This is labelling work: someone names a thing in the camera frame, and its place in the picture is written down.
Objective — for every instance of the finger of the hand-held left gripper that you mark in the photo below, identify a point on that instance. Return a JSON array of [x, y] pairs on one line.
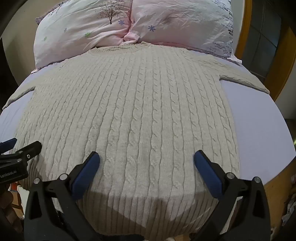
[[29, 151], [6, 142]]

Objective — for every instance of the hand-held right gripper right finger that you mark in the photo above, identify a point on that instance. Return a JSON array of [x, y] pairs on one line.
[[207, 171]]

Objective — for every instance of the pink floral pillow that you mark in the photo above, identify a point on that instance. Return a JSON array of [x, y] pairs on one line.
[[81, 32], [182, 25]]

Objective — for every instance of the wooden door frame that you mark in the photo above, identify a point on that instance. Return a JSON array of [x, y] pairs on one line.
[[261, 46]]

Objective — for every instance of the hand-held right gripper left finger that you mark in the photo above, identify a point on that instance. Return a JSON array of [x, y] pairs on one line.
[[86, 171]]

